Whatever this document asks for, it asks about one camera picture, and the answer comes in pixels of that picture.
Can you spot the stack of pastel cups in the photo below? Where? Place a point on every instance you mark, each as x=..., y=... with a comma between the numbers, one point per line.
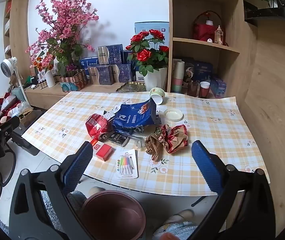
x=177, y=80

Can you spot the person's slipper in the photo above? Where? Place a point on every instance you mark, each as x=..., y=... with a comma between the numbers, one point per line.
x=182, y=215
x=96, y=191

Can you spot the blue white carton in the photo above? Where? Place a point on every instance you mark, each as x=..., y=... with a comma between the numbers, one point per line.
x=142, y=28

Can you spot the low wooden cabinet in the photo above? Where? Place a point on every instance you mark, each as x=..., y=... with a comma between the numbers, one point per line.
x=57, y=96

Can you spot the white round plastic lid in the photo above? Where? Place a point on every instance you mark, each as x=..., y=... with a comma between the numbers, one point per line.
x=173, y=115

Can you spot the colourful pen blister pack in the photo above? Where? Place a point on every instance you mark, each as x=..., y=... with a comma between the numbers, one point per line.
x=127, y=165

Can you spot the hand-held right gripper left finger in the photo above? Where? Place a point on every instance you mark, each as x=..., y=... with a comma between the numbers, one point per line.
x=78, y=165

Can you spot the row of small brown bottles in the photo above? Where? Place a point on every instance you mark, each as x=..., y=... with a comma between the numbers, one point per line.
x=40, y=84

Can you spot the black wall shelf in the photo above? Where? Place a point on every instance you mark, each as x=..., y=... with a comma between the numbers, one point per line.
x=275, y=13

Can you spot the person's left slipper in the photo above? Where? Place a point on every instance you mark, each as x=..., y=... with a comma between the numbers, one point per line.
x=96, y=191

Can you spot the pile of red white packages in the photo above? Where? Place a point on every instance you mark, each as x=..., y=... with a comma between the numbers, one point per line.
x=5, y=102

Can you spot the wooden shelf unit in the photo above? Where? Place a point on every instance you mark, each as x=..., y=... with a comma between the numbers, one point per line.
x=232, y=62

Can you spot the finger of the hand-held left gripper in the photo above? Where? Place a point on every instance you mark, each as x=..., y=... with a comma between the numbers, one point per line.
x=7, y=126

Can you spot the clear plastic packaging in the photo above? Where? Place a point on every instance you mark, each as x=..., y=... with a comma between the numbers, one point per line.
x=141, y=142

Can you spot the brown plastic bin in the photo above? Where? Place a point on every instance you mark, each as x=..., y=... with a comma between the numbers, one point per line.
x=112, y=212

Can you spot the large blue printed box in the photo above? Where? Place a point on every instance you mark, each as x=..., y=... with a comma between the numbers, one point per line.
x=202, y=71

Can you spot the brown red wrapper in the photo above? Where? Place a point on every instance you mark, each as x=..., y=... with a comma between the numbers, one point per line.
x=172, y=140

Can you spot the black folding table frame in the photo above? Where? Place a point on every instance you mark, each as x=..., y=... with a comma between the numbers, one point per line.
x=197, y=200

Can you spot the gold leaf tray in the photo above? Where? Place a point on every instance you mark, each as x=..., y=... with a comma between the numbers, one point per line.
x=130, y=87

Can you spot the dark red cup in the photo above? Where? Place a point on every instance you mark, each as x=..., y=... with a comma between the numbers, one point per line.
x=192, y=90

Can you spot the white vase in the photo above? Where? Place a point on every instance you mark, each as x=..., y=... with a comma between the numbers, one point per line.
x=50, y=78

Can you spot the blue coffee bag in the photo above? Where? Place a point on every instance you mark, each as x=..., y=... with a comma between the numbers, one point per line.
x=132, y=117

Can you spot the clear glass bottle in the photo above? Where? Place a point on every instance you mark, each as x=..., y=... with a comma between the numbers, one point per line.
x=219, y=36

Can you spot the person's right slipper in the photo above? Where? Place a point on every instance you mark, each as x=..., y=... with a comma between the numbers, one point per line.
x=182, y=215

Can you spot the white desk fan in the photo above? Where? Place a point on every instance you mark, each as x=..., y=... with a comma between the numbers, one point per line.
x=7, y=66

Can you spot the folding table with checked cloth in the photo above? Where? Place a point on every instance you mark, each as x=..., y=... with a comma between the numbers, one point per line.
x=207, y=130

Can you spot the row of blue gift boxes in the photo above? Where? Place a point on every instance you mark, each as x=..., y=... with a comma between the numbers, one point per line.
x=107, y=55

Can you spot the red paper cup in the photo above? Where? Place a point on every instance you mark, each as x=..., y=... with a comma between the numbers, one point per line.
x=204, y=90

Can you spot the small blue box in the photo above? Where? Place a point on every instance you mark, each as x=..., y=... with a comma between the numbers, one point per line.
x=218, y=87

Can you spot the crushed red can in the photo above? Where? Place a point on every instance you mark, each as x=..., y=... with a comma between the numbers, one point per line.
x=97, y=127

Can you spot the red rose plant white pot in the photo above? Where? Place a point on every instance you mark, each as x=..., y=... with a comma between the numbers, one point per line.
x=155, y=80

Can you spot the green white paper bowl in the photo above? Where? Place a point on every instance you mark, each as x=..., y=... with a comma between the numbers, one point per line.
x=157, y=93

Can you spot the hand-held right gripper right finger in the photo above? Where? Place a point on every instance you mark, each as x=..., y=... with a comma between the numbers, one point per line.
x=206, y=165

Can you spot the teal striped planter box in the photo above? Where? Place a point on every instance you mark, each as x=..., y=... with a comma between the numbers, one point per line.
x=72, y=82

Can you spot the pink blossom artificial plant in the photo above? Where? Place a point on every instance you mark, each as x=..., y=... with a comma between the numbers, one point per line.
x=62, y=25

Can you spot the red gift basket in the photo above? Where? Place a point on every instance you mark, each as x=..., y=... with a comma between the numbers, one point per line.
x=202, y=32

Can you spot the black foil packet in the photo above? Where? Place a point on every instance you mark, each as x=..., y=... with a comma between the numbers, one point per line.
x=117, y=138

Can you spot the small red box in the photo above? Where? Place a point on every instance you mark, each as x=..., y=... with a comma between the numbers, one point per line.
x=105, y=152

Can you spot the person's left leg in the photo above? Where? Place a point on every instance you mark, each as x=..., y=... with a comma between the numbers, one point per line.
x=76, y=201

